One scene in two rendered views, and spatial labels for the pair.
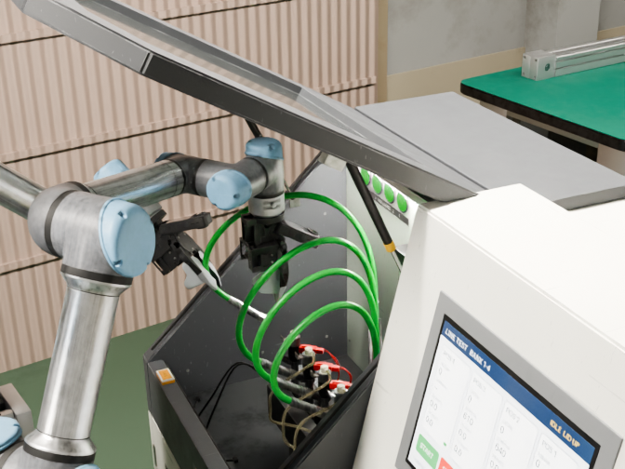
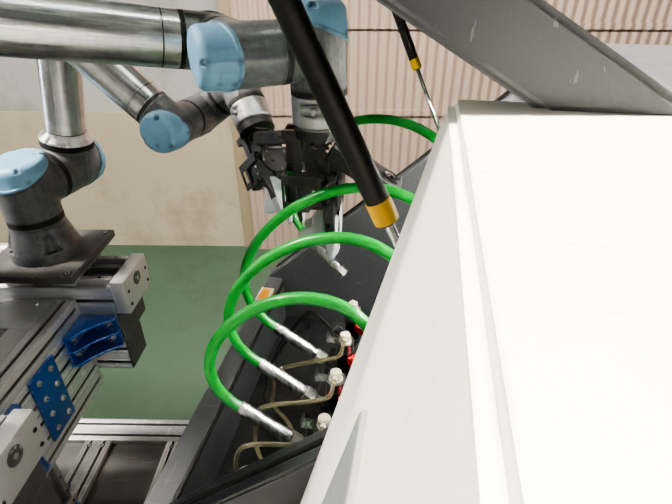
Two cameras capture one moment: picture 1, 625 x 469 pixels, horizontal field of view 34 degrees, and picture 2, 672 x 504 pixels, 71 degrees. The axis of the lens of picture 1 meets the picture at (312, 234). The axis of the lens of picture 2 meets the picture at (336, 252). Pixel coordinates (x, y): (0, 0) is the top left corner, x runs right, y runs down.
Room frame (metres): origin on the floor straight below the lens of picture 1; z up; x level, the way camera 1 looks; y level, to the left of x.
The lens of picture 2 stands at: (1.43, -0.28, 1.61)
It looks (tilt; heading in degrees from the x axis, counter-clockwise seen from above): 31 degrees down; 34
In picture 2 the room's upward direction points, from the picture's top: straight up
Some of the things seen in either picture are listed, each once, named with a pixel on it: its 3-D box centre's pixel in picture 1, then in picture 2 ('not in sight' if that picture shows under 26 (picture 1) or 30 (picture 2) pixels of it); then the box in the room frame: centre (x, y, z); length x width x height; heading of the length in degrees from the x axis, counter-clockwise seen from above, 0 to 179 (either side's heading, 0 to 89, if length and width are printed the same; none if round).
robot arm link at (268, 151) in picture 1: (263, 167); (315, 48); (1.94, 0.10, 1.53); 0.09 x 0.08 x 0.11; 150
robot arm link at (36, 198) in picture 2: not in sight; (26, 184); (1.84, 0.82, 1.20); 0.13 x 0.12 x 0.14; 20
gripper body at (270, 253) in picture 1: (264, 238); (315, 167); (1.94, 0.10, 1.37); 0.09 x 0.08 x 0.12; 114
